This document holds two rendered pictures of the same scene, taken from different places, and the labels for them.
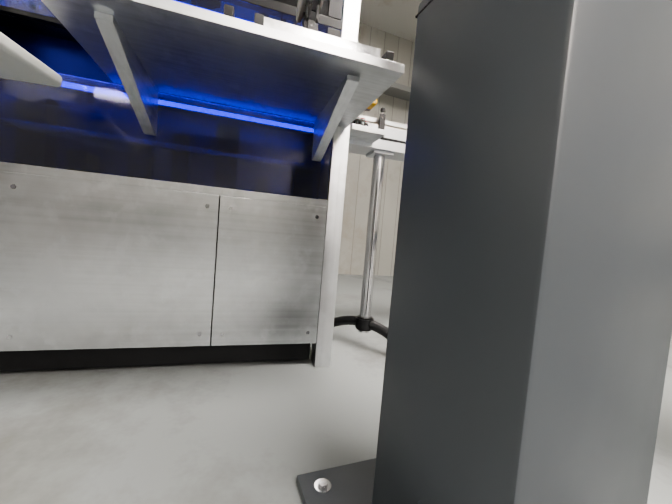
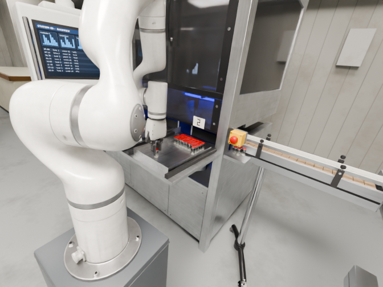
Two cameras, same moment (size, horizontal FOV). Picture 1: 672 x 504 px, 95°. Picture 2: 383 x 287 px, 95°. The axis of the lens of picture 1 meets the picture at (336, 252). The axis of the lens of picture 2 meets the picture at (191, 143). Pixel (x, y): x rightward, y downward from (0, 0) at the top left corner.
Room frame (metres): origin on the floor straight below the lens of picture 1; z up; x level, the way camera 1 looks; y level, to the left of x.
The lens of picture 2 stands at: (0.42, -0.64, 1.33)
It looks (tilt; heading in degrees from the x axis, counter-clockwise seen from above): 24 degrees down; 54
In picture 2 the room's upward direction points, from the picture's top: 6 degrees clockwise
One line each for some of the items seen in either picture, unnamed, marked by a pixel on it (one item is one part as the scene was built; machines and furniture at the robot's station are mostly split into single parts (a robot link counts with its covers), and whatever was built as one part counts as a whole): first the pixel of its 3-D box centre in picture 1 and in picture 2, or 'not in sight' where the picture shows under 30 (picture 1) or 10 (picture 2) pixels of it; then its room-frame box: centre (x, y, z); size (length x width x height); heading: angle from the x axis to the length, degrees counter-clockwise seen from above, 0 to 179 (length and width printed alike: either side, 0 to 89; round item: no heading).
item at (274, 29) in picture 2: not in sight; (275, 44); (1.57, 0.14, 1.51); 0.85 x 0.01 x 0.59; 17
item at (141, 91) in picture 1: (132, 87); not in sight; (0.76, 0.52, 0.80); 0.34 x 0.03 x 0.13; 17
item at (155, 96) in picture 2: not in sight; (156, 96); (0.75, 0.11, 1.19); 0.09 x 0.08 x 0.13; 138
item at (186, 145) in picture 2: not in sight; (184, 144); (0.94, 0.14, 0.91); 0.18 x 0.02 x 0.05; 107
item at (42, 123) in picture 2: not in sight; (75, 142); (0.42, -0.24, 1.16); 0.19 x 0.12 x 0.24; 140
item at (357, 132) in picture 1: (361, 135); (239, 156); (1.19, -0.06, 0.87); 0.14 x 0.13 x 0.02; 17
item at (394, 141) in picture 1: (411, 140); (295, 160); (1.37, -0.29, 0.92); 0.69 x 0.15 x 0.16; 107
